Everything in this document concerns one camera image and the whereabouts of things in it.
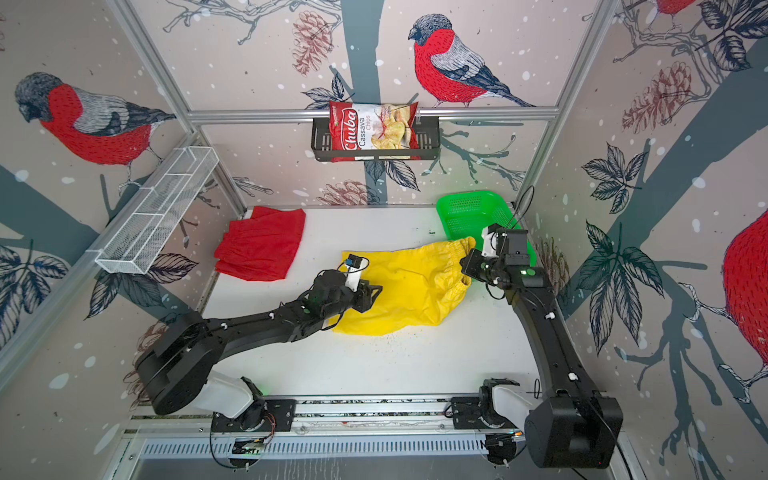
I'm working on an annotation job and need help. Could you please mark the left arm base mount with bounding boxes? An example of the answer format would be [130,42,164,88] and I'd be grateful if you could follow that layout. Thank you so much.
[211,377,297,433]

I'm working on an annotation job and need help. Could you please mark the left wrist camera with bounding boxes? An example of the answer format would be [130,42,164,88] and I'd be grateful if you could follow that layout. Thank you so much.
[343,254,370,292]

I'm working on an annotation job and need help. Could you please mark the black wall shelf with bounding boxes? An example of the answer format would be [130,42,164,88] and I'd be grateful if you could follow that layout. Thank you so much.
[311,116,441,162]

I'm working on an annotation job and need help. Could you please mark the red chips bag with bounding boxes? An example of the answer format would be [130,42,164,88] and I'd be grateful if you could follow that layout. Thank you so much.
[329,102,419,153]

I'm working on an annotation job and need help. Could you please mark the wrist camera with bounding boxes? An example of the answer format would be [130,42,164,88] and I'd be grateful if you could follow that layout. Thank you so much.
[481,223,506,258]
[343,254,370,292]

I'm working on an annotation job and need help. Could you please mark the yellow shorts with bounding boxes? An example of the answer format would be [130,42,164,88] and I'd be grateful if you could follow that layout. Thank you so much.
[334,237,476,336]

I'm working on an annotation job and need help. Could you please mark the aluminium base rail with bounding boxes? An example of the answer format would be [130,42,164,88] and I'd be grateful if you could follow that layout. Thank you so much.
[125,389,524,438]

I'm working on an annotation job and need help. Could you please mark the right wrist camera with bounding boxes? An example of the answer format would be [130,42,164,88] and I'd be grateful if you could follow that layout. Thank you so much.
[481,223,506,258]

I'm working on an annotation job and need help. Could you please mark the red shorts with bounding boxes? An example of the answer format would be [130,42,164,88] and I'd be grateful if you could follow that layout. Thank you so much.
[214,207,306,282]

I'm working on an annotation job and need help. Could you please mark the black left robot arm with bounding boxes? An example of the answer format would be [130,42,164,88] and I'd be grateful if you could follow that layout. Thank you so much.
[135,270,383,415]

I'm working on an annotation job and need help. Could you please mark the green plastic basket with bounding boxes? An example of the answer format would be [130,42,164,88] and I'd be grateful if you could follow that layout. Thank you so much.
[436,191,522,251]

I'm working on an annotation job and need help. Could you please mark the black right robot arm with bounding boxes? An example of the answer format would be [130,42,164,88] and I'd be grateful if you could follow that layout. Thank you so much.
[460,224,623,469]

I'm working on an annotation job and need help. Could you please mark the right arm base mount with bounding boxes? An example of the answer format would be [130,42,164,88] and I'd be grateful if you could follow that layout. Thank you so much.
[443,378,531,430]

